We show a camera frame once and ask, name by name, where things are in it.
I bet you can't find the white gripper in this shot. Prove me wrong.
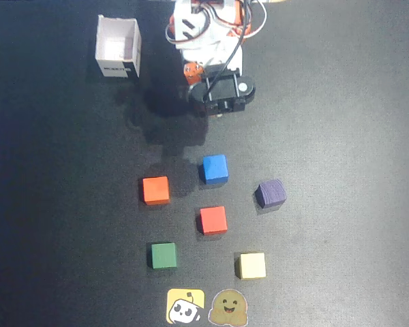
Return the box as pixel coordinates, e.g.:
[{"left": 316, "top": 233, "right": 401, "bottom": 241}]
[{"left": 179, "top": 36, "right": 243, "bottom": 119}]

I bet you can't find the orange wooden cube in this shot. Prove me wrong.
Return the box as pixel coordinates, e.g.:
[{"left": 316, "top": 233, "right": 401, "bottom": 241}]
[{"left": 142, "top": 176, "right": 171, "bottom": 206}]

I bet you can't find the blue wooden cube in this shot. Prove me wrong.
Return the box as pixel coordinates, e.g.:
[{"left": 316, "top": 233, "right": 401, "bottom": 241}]
[{"left": 199, "top": 154, "right": 230, "bottom": 186}]

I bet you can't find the purple wooden cube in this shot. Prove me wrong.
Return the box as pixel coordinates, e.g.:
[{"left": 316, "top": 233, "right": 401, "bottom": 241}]
[{"left": 254, "top": 178, "right": 288, "bottom": 210}]

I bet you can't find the red wooden cube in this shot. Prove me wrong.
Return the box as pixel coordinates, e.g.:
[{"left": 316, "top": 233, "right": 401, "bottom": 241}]
[{"left": 196, "top": 205, "right": 228, "bottom": 236}]

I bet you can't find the green wooden cube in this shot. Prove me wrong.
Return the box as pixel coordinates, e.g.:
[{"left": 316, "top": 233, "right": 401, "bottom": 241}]
[{"left": 147, "top": 242, "right": 179, "bottom": 270}]

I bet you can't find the yellow wooden cube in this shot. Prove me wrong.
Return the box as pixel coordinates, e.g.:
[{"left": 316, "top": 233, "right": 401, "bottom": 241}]
[{"left": 234, "top": 251, "right": 267, "bottom": 281}]

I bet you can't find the white open cardboard box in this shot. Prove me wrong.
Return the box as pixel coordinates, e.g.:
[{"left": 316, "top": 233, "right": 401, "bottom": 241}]
[{"left": 94, "top": 14, "right": 142, "bottom": 79}]

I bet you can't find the black table mat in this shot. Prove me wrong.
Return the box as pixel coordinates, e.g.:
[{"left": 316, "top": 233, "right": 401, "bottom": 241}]
[{"left": 0, "top": 0, "right": 409, "bottom": 327}]

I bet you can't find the yellow robot face sticker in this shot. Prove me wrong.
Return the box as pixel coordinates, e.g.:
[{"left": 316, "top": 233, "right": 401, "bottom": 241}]
[{"left": 166, "top": 288, "right": 206, "bottom": 325}]

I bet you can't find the smiling hugging face sticker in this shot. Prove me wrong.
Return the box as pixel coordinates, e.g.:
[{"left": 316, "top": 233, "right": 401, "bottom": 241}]
[{"left": 208, "top": 288, "right": 249, "bottom": 326}]

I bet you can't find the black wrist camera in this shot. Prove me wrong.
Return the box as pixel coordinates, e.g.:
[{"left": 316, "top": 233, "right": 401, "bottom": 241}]
[{"left": 187, "top": 67, "right": 257, "bottom": 117}]

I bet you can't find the white servo cable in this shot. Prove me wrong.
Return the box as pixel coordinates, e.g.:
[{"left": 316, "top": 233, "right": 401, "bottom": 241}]
[
  {"left": 238, "top": 0, "right": 267, "bottom": 39},
  {"left": 164, "top": 20, "right": 180, "bottom": 44}
]

